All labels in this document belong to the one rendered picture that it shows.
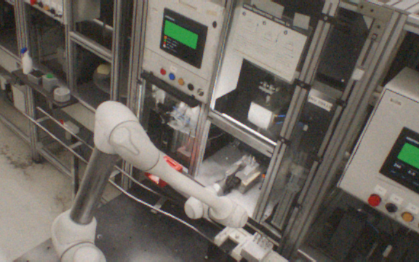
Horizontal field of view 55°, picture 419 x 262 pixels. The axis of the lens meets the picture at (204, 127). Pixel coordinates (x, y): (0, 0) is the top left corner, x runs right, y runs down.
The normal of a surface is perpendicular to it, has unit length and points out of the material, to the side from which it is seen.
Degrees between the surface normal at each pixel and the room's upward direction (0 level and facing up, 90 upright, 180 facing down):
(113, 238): 0
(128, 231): 0
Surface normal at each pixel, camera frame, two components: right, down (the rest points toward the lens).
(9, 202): 0.17, -0.81
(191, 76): -0.62, 0.36
